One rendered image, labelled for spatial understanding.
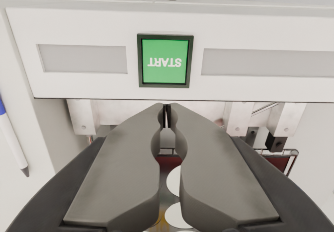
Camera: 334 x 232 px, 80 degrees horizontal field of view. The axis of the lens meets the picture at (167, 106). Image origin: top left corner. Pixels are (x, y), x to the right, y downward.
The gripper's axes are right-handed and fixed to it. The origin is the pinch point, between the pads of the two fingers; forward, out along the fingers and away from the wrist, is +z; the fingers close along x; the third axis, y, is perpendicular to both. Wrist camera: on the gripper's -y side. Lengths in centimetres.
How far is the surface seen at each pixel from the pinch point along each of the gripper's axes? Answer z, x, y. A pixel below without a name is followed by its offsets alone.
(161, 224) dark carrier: 15.9, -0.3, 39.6
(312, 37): 9.8, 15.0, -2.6
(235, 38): 9.9, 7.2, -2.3
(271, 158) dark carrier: 15.8, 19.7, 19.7
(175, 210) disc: 15.9, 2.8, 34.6
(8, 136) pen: 8.5, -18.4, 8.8
